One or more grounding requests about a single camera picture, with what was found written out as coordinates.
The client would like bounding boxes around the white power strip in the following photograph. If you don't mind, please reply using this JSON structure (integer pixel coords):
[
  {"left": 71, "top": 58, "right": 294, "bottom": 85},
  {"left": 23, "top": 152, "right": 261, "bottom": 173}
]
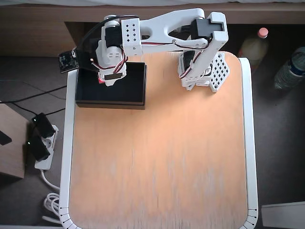
[{"left": 34, "top": 124, "right": 59, "bottom": 170}]

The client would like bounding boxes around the small black flat object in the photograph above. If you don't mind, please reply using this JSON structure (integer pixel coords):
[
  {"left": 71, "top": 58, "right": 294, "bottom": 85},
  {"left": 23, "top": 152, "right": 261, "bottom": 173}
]
[{"left": 0, "top": 130, "right": 12, "bottom": 146}]

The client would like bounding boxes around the yellow bottle pink cap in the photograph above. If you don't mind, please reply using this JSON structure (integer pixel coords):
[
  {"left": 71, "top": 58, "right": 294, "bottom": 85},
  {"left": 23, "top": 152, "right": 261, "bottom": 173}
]
[{"left": 239, "top": 27, "right": 269, "bottom": 72}]

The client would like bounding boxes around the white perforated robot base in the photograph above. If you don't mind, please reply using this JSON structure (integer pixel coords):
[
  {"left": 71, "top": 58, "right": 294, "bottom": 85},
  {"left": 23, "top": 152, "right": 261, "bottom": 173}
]
[{"left": 178, "top": 51, "right": 232, "bottom": 94}]

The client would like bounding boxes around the black camera cable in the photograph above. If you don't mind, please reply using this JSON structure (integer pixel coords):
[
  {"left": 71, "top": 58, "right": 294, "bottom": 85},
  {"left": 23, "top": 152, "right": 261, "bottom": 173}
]
[{"left": 77, "top": 14, "right": 140, "bottom": 55}]

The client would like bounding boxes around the black power adapter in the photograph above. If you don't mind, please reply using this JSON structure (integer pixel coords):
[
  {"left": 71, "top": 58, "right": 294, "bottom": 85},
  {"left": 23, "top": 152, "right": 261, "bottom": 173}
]
[
  {"left": 25, "top": 135, "right": 51, "bottom": 161},
  {"left": 31, "top": 113, "right": 55, "bottom": 138}
]

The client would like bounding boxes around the white power cable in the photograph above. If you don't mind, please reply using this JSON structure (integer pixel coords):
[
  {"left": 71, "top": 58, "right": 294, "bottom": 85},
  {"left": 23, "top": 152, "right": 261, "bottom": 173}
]
[{"left": 41, "top": 168, "right": 62, "bottom": 225}]

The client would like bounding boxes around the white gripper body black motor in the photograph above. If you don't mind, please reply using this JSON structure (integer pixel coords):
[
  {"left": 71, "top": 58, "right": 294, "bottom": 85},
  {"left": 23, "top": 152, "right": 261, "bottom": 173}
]
[{"left": 94, "top": 39, "right": 128, "bottom": 83}]

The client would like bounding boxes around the light wooden box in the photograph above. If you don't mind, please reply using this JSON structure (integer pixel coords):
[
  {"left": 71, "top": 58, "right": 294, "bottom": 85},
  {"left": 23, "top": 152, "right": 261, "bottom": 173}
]
[{"left": 0, "top": 101, "right": 29, "bottom": 179}]

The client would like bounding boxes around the brown wooden furniture frame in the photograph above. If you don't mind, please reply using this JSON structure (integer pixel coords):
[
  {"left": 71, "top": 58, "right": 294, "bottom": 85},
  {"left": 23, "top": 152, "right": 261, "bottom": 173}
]
[{"left": 0, "top": 4, "right": 305, "bottom": 58}]

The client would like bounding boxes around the black rectangular bin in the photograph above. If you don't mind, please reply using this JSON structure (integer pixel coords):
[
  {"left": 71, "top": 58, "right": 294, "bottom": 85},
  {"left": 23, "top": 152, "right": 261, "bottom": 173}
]
[{"left": 75, "top": 62, "right": 147, "bottom": 110}]

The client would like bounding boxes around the clear plastic water bottle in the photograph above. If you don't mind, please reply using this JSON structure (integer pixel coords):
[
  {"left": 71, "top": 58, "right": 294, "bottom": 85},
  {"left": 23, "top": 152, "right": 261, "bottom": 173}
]
[{"left": 274, "top": 46, "right": 305, "bottom": 90}]

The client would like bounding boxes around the white table rim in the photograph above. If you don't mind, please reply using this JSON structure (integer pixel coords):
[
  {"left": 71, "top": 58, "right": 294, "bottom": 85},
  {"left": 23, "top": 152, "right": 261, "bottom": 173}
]
[{"left": 59, "top": 57, "right": 259, "bottom": 229}]

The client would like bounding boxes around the black camera circuit board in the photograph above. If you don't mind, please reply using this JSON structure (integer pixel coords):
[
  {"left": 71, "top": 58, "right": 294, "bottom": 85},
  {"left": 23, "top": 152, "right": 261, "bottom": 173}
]
[{"left": 59, "top": 49, "right": 81, "bottom": 73}]

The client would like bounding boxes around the black floor cable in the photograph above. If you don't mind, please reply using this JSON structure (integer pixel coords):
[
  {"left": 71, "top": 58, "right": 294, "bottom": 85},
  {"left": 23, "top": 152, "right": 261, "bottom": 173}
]
[{"left": 0, "top": 80, "right": 68, "bottom": 117}]

